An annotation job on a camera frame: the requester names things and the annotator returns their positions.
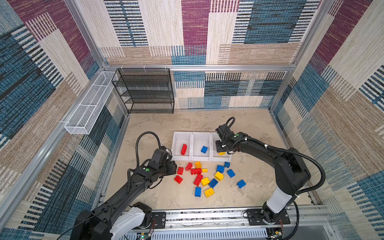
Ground blue lego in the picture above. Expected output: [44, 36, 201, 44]
[201, 146, 208, 154]

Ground long red lego brick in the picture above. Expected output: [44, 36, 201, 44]
[181, 144, 188, 156]

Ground yellow lego brick studs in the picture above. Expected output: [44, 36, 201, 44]
[195, 162, 202, 169]

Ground long red lego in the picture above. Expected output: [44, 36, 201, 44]
[190, 168, 202, 175]

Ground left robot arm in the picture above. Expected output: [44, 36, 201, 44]
[70, 147, 177, 240]

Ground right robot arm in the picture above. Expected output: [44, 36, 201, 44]
[216, 124, 311, 224]

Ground white right plastic bin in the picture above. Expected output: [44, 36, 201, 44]
[210, 132, 232, 162]

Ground white plastic bin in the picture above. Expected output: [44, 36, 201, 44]
[210, 132, 232, 162]
[171, 132, 192, 161]
[192, 132, 210, 162]

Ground red curved lego brick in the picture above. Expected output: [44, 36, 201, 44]
[185, 163, 193, 171]

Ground blue lego brick open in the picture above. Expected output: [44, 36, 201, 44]
[216, 165, 225, 173]

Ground white middle plastic bin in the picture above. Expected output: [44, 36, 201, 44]
[192, 132, 210, 162]

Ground blue lego brick middle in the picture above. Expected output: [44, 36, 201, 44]
[227, 169, 236, 178]

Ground white left plastic bin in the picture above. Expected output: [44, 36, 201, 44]
[171, 132, 192, 161]

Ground yellow lego brick right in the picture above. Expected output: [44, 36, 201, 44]
[215, 172, 224, 182]

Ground blue lego brick far right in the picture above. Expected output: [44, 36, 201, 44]
[237, 180, 246, 189]

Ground blue lego brick bottom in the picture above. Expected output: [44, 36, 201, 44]
[209, 179, 219, 189]

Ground yellow lego brick bottom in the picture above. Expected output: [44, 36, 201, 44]
[201, 177, 211, 187]

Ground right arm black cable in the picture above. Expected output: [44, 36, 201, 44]
[244, 138, 327, 196]

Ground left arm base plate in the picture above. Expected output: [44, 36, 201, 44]
[147, 212, 167, 231]

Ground black wire mesh shelf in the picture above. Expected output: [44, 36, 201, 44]
[112, 68, 175, 114]

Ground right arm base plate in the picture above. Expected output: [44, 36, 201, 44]
[244, 209, 291, 226]

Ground white wire wall basket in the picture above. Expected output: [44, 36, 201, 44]
[65, 72, 115, 135]

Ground aluminium mounting rail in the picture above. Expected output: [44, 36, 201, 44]
[119, 206, 340, 240]

